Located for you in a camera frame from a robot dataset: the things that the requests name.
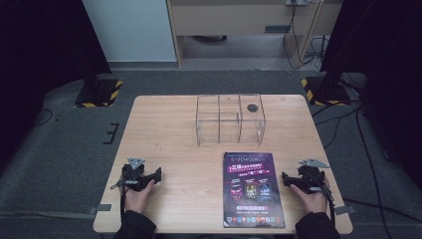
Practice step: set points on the person's left hand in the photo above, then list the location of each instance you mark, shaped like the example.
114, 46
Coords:
139, 199

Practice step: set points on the grey tape strip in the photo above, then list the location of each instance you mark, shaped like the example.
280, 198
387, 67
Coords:
345, 209
101, 208

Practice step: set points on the clear acrylic file rack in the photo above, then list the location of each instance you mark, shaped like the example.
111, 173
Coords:
229, 132

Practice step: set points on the black round table grommet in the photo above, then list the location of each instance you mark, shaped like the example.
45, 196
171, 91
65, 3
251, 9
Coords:
253, 107

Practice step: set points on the dark curtain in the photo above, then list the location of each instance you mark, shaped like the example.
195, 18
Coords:
36, 59
388, 66

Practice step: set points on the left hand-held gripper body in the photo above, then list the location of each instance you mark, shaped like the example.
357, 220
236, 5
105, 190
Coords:
132, 176

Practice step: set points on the person's right hand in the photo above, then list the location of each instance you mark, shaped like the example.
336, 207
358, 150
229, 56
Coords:
312, 200

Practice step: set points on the white panel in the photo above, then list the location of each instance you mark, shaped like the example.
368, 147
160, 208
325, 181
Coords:
129, 30

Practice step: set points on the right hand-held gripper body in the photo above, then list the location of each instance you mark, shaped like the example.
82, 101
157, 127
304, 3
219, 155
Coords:
310, 179

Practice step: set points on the purple magazine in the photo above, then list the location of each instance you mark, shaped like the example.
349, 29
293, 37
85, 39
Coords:
253, 192

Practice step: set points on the white power strip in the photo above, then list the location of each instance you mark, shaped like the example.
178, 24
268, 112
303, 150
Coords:
297, 2

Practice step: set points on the black yellow striped stand base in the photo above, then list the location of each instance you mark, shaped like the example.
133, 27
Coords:
326, 93
98, 94

